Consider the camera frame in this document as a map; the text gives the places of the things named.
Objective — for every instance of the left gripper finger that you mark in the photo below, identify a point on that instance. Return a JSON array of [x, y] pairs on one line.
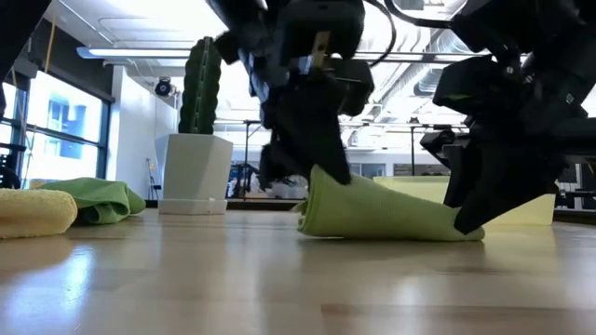
[[312, 130], [277, 165]]

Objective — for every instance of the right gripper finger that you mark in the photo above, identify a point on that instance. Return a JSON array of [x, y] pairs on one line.
[[503, 181], [444, 146]]

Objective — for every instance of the green microfiber towel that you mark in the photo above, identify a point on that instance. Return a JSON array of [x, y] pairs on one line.
[[98, 200], [382, 209]]

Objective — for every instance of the yellow microfiber towel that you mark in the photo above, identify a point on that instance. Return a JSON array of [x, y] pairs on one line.
[[32, 214]]

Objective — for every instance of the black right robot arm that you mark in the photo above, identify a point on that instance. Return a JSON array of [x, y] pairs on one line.
[[535, 28]]

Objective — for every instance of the background black robot arm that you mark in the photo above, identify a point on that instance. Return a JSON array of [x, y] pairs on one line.
[[244, 179]]

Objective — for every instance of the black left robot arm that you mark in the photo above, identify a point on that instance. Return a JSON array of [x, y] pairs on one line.
[[14, 28]]

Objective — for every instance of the yellow translucent plastic basket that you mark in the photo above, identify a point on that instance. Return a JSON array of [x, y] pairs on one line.
[[419, 191]]

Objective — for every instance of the black computer monitor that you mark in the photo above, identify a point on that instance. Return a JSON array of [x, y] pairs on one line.
[[587, 186], [568, 174]]

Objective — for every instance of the white faceted plant pot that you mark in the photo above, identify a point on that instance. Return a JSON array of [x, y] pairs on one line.
[[195, 172]]

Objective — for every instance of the green cactus plant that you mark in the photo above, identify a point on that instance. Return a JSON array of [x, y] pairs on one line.
[[200, 93]]

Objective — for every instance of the ceiling light strip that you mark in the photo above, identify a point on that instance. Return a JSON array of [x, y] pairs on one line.
[[135, 52]]

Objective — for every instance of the large glass window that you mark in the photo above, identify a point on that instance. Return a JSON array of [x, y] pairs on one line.
[[65, 139]]

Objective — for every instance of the black aluminium table frame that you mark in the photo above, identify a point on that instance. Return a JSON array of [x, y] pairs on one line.
[[261, 205]]

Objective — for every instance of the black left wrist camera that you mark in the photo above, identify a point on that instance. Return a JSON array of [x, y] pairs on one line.
[[351, 88]]

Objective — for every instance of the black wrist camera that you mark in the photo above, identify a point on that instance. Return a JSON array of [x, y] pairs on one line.
[[454, 86], [351, 88]]

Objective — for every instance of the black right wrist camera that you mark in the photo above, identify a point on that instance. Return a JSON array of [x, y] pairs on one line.
[[454, 86]]

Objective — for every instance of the black wall camera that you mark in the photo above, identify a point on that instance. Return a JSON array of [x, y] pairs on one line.
[[163, 87]]

